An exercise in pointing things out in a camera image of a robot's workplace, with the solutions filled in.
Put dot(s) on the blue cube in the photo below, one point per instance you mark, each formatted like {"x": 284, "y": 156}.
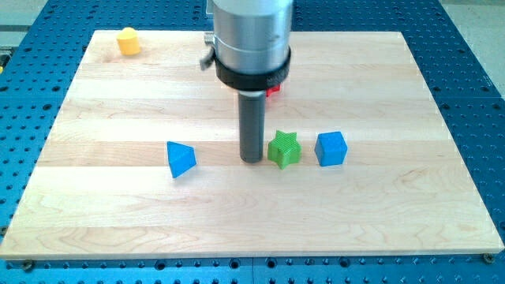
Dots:
{"x": 330, "y": 149}

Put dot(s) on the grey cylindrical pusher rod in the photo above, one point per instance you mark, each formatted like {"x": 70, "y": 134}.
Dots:
{"x": 251, "y": 109}

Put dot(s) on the green star block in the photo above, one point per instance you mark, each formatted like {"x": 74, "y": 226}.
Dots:
{"x": 284, "y": 149}

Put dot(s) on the wooden board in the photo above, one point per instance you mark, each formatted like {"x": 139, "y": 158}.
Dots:
{"x": 102, "y": 187}

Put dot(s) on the board clamp screw left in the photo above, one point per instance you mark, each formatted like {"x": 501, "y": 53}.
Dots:
{"x": 27, "y": 265}

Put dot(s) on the board clamp screw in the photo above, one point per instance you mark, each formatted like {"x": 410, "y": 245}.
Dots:
{"x": 27, "y": 265}
{"x": 488, "y": 258}

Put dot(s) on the red block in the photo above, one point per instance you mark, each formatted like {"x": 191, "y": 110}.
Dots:
{"x": 273, "y": 90}

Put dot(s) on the blue triangular prism block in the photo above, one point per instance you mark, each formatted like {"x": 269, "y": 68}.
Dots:
{"x": 181, "y": 158}

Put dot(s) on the board clamp screw right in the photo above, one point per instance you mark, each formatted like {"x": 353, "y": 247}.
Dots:
{"x": 488, "y": 258}

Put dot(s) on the yellow cylinder block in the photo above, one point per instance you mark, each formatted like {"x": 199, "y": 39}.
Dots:
{"x": 128, "y": 42}

